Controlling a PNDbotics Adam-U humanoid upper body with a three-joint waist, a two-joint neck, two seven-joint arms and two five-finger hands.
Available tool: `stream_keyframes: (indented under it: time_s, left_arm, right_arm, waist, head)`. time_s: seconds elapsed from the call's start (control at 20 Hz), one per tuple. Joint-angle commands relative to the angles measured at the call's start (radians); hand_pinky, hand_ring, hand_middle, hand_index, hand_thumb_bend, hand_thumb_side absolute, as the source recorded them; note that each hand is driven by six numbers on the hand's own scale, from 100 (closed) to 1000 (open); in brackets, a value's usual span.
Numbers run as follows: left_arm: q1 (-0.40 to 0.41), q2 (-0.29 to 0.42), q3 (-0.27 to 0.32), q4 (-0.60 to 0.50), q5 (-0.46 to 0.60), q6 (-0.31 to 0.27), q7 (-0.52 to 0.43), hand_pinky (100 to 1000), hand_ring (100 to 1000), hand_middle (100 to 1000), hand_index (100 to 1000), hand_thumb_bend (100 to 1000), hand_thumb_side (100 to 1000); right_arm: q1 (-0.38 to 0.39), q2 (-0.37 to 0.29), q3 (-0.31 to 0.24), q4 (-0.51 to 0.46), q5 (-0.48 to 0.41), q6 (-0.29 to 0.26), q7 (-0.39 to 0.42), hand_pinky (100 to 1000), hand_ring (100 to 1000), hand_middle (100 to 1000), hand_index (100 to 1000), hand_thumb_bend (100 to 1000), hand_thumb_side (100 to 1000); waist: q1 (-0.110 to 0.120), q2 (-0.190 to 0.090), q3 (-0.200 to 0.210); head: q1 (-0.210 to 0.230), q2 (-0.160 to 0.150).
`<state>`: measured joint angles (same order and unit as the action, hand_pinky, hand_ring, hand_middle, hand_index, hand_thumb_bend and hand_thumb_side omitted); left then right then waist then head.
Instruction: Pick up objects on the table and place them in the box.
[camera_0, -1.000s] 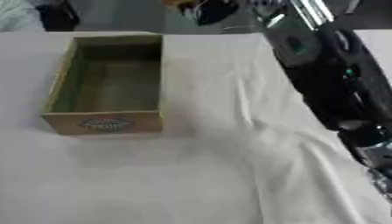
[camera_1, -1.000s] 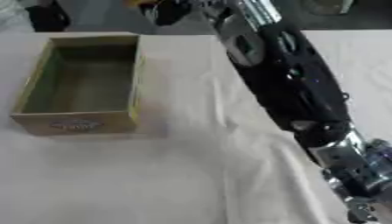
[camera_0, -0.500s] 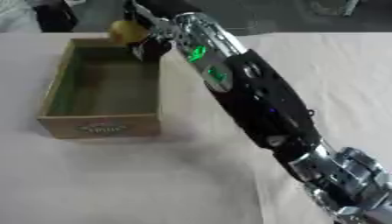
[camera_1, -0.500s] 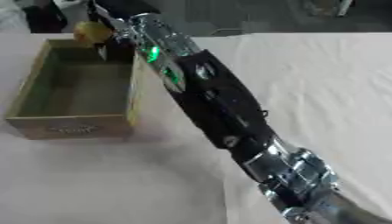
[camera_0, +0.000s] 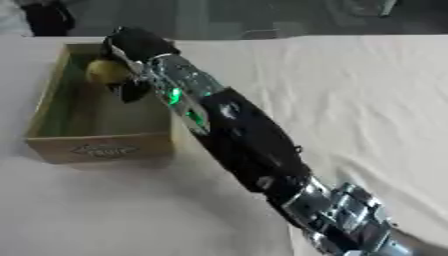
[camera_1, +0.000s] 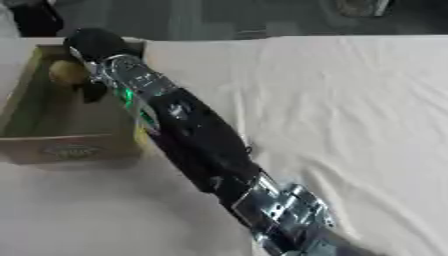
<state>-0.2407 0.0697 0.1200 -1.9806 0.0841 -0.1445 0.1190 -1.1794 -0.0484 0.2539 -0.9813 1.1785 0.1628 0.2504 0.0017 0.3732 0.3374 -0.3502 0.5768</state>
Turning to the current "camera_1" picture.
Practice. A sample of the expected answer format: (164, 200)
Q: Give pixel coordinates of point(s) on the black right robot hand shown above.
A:
(93, 43)

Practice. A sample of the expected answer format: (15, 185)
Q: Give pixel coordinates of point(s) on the tan cardboard box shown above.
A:
(70, 151)

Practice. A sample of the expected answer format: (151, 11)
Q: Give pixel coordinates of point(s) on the silver and black right robot arm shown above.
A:
(201, 140)

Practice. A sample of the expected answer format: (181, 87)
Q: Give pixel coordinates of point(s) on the yellow-green toy fruit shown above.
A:
(66, 72)

